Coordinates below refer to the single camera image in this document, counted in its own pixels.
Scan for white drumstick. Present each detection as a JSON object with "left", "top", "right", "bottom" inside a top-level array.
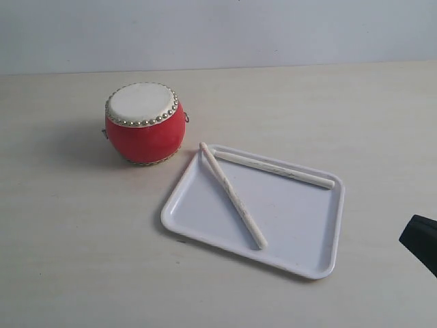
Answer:
[
  {"left": 213, "top": 150, "right": 335, "bottom": 189},
  {"left": 199, "top": 142, "right": 268, "bottom": 249}
]

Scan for small red drum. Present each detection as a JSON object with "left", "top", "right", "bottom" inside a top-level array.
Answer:
[{"left": 104, "top": 82, "right": 189, "bottom": 165}]

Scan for white plastic tray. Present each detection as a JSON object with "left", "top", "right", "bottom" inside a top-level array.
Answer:
[{"left": 160, "top": 144, "right": 345, "bottom": 279}]

